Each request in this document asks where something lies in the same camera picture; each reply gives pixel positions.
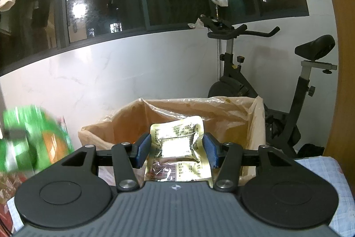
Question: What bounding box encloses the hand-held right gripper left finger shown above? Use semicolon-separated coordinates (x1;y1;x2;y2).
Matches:
59;133;152;193

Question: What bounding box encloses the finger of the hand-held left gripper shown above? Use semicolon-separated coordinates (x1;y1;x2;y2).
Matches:
4;128;30;141

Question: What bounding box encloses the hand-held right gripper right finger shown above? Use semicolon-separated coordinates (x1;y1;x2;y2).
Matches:
202;133;296;193

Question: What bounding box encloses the green snack packet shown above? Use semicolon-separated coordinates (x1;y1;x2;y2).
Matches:
0;105;74;172

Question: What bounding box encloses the gold foil snack packet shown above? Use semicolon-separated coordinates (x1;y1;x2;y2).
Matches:
144;115;215;189

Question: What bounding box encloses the cardboard box with plastic liner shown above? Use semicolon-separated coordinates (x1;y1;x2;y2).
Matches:
78;95;267;188

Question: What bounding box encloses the metal pole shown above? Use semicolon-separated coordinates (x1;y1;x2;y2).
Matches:
215;5;223;81

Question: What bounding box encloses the black bag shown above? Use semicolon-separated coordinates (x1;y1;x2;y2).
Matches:
297;143;325;158

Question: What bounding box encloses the black exercise bike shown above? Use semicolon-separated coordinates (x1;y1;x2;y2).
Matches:
200;14;338;158

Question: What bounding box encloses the pale quilted cloth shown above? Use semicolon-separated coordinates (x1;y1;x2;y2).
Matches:
6;155;355;237

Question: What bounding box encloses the crumpled white tissue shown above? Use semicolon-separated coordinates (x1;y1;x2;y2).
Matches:
188;18;207;30

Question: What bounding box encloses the orange wooden panel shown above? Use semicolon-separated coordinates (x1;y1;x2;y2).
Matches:
319;0;355;161

